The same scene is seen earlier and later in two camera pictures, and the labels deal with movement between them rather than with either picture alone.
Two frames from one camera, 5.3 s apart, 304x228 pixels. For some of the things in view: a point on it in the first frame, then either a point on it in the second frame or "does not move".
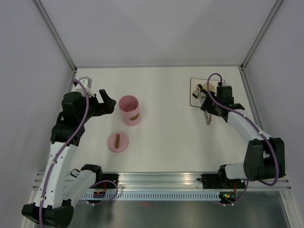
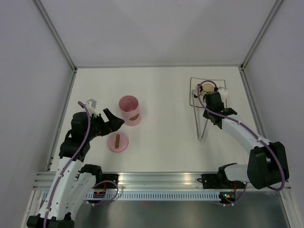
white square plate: x=194 y=101 does not move
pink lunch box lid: x=118 y=142 does not move
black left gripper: x=107 y=107 -> x=114 y=124
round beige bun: x=210 y=86 does not move
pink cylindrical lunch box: x=129 y=106 does not move
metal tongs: x=201 y=96 -> x=200 y=139
